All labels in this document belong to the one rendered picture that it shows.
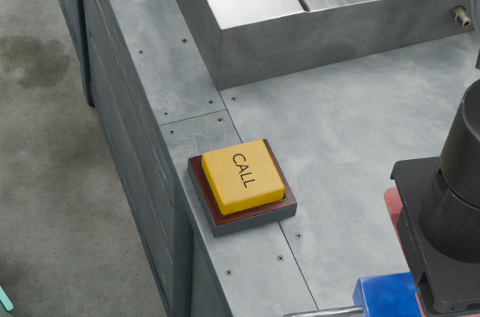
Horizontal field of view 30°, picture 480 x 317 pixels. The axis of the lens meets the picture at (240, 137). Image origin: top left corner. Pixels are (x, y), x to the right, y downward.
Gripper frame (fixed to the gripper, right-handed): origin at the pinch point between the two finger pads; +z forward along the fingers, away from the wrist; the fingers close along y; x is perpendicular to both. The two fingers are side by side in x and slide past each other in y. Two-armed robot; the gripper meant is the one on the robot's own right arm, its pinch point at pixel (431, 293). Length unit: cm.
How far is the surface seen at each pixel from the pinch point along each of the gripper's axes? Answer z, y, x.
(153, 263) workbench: 86, 54, 15
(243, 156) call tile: 11.2, 21.3, 8.8
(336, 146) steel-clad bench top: 15.0, 24.2, -1.2
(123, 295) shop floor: 95, 53, 21
